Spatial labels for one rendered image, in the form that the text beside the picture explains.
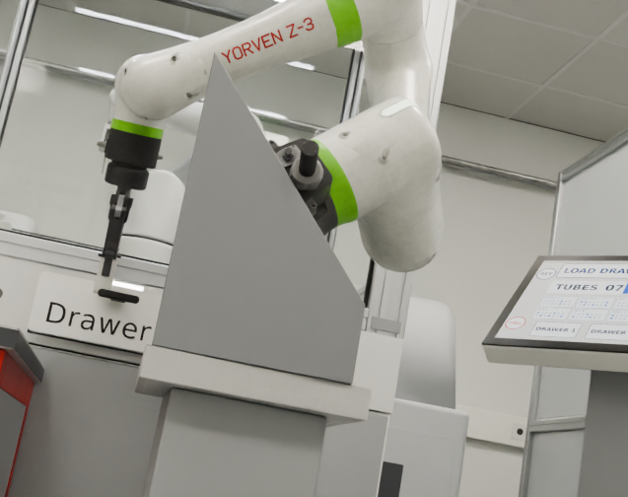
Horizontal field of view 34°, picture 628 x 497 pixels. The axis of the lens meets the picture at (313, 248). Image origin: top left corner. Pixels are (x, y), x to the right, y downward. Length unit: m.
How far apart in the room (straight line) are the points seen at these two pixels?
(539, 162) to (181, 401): 4.63
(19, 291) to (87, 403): 0.24
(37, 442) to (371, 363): 0.63
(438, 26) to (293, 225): 1.01
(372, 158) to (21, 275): 0.80
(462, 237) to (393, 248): 3.97
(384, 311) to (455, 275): 3.45
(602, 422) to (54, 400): 1.01
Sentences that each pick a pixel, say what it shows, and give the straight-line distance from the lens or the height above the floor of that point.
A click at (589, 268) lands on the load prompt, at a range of 2.15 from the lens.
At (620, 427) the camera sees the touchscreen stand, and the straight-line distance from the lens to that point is 1.99.
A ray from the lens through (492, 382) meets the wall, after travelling 5.43.
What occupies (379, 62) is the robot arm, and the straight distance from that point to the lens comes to 1.82.
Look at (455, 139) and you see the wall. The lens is 5.63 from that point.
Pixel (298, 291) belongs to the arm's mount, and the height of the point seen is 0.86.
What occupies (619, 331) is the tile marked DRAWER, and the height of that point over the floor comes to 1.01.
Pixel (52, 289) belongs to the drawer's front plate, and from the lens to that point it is 1.90.
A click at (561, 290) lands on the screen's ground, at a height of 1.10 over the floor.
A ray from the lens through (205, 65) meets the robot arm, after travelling 1.68.
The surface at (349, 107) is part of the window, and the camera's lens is 2.10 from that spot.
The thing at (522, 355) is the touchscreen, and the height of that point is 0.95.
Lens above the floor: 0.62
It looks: 13 degrees up
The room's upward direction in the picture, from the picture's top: 10 degrees clockwise
